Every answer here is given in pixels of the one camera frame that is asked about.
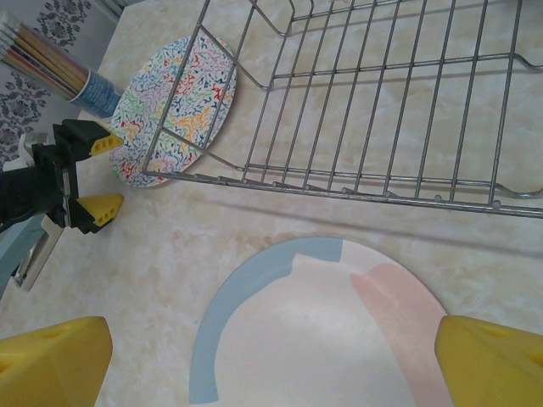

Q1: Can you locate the metal wire dish rack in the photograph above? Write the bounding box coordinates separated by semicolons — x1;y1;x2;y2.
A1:
142;0;543;220

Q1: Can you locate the pastel blue pink brown plate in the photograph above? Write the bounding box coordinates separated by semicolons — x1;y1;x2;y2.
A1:
188;236;457;407

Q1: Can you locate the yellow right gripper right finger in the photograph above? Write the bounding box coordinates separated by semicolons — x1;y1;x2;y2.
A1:
435;314;543;407

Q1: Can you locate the colourful squiggle pattern plate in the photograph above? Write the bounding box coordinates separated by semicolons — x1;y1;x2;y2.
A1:
108;36;238;188

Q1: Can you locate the clear cup of pencils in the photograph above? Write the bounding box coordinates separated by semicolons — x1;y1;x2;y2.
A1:
0;12;122;120

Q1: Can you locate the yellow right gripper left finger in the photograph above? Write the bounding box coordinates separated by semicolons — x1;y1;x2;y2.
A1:
0;315;114;407

